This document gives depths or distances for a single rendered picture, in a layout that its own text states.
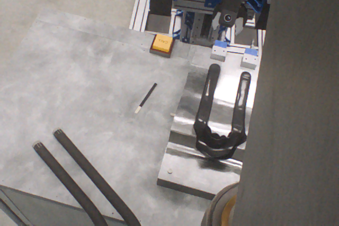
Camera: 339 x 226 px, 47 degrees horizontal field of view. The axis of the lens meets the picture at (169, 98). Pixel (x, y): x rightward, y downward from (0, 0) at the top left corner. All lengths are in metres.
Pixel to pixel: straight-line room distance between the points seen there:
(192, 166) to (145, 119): 0.24
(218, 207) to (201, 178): 0.74
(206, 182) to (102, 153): 0.34
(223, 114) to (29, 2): 1.90
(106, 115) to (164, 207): 0.36
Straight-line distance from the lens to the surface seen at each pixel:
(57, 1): 2.81
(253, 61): 1.35
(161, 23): 2.36
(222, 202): 0.43
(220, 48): 1.35
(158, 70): 1.41
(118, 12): 2.70
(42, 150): 1.25
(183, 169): 1.17
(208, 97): 1.28
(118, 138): 1.27
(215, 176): 1.18
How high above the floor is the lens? 1.95
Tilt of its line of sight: 58 degrees down
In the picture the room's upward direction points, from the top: 9 degrees clockwise
